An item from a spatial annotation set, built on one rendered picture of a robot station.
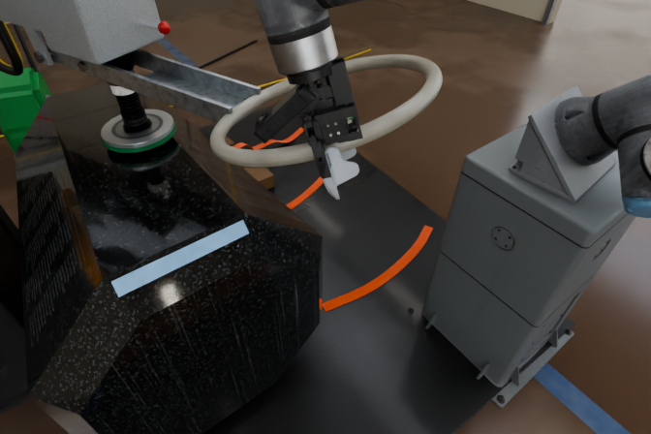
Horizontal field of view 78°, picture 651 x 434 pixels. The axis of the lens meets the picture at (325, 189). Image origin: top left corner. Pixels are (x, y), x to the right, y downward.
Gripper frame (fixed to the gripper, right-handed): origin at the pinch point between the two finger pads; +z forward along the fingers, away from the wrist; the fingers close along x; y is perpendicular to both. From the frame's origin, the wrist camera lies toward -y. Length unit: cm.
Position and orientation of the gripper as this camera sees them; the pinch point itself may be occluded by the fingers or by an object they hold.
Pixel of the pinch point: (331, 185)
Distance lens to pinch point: 68.1
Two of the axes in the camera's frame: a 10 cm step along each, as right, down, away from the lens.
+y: 9.6, -2.3, -1.4
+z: 2.7, 8.2, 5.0
